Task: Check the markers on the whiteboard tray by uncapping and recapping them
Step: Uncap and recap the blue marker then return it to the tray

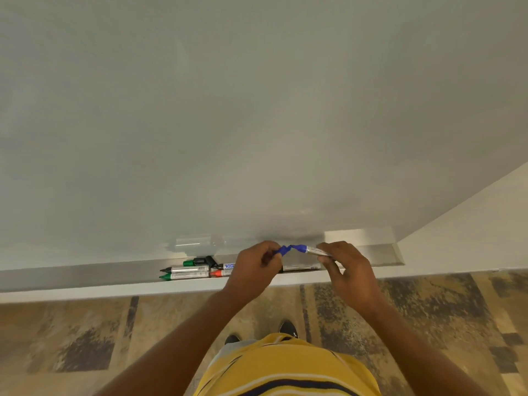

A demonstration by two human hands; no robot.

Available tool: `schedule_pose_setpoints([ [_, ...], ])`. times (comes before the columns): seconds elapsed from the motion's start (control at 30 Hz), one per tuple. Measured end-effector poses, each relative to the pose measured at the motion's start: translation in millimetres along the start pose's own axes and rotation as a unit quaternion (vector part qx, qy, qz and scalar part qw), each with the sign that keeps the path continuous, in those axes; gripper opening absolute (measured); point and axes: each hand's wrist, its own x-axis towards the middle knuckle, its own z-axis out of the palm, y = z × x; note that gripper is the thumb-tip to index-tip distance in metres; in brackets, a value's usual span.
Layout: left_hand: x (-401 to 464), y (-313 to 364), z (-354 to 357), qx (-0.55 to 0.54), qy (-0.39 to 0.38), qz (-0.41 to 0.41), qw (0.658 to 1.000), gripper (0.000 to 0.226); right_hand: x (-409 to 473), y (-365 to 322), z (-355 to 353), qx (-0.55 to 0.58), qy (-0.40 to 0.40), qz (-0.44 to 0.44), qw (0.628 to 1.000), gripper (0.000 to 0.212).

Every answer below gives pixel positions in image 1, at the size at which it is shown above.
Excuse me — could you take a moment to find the person's left hand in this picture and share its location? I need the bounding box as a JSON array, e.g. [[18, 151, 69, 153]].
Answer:
[[223, 241, 285, 300]]

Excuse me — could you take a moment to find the person's right hand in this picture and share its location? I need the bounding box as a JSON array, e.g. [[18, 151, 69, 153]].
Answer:
[[316, 241, 383, 314]]

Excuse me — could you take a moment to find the blue whiteboard marker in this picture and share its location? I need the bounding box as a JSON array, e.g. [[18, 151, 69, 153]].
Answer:
[[291, 244, 333, 259]]

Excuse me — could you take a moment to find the person's right forearm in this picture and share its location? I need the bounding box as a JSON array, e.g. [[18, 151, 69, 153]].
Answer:
[[363, 300, 491, 396]]

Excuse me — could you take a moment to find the person's left forearm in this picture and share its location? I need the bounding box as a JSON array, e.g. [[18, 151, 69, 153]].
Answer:
[[93, 289, 249, 396]]

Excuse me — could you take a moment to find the black-tipped whiteboard marker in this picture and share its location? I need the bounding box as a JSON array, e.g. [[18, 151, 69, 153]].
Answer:
[[160, 265, 210, 274]]

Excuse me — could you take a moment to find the green-tipped whiteboard marker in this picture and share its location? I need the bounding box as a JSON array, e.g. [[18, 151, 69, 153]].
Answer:
[[159, 271, 210, 282]]

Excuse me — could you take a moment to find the yellow striped shirt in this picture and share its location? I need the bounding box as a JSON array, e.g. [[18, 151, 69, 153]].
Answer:
[[193, 332, 383, 396]]

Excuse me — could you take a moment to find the large white whiteboard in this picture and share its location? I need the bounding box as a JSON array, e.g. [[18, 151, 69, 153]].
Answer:
[[0, 0, 528, 272]]

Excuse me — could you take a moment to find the metal marker tray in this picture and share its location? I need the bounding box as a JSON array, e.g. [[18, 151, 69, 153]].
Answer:
[[0, 228, 406, 294]]

